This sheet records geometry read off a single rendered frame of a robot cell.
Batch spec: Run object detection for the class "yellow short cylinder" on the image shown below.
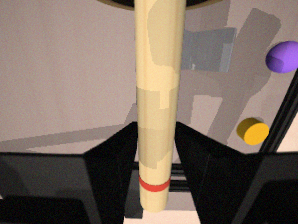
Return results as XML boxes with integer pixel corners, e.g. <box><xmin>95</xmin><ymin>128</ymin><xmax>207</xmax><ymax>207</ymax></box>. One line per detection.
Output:
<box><xmin>236</xmin><ymin>117</ymin><xmax>269</xmax><ymax>145</ymax></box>

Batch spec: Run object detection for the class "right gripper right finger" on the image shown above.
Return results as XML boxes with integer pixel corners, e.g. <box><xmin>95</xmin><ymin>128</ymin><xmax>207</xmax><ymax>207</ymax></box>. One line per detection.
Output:
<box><xmin>174</xmin><ymin>121</ymin><xmax>298</xmax><ymax>224</ymax></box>

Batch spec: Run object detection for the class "purple ball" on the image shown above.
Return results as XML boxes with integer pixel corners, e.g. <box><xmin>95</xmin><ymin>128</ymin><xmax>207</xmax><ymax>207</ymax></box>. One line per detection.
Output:
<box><xmin>265</xmin><ymin>41</ymin><xmax>298</xmax><ymax>73</ymax></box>

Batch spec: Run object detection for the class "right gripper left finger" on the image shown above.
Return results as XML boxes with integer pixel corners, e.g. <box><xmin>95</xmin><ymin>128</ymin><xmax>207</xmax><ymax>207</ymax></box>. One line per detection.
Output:
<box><xmin>0</xmin><ymin>121</ymin><xmax>138</xmax><ymax>224</ymax></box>

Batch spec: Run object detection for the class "tan collared bar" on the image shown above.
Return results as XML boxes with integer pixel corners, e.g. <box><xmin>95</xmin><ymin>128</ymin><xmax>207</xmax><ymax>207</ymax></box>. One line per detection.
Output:
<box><xmin>96</xmin><ymin>0</ymin><xmax>223</xmax><ymax>213</ymax></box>

